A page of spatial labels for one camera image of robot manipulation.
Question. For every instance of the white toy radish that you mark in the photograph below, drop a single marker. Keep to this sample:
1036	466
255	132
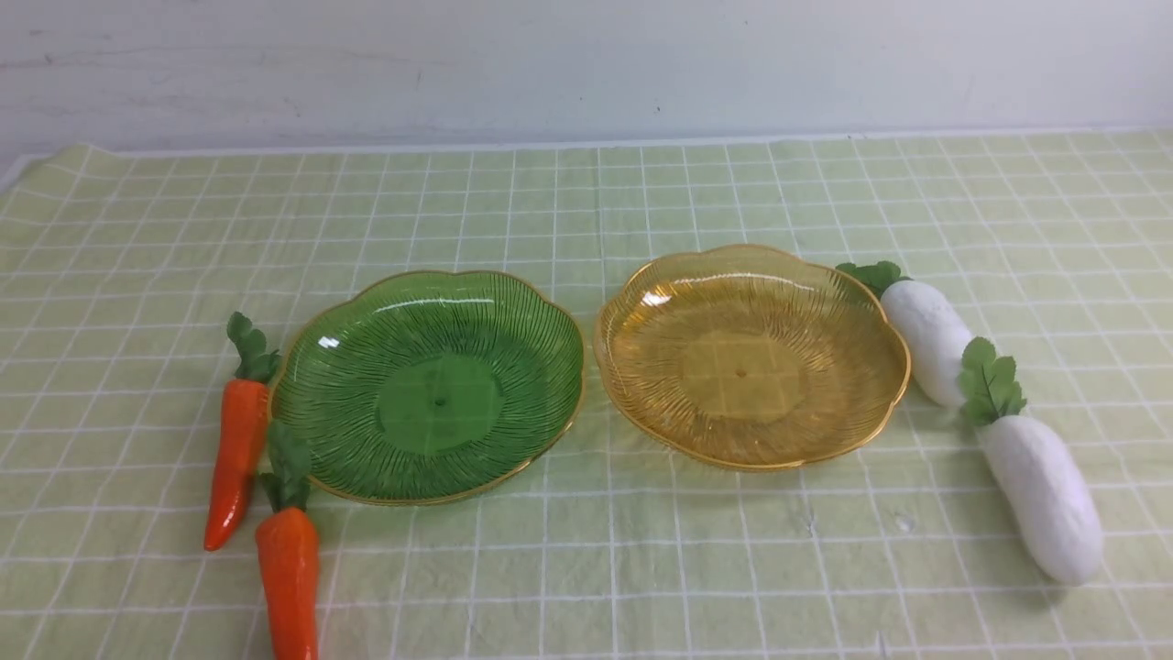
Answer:
935	334
1049	498

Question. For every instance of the orange toy carrot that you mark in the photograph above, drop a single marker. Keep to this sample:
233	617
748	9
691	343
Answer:
288	547
243	421

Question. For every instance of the amber plastic plate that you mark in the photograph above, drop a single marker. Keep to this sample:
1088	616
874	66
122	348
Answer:
746	357

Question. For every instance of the green plastic plate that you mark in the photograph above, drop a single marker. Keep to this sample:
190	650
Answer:
430	386

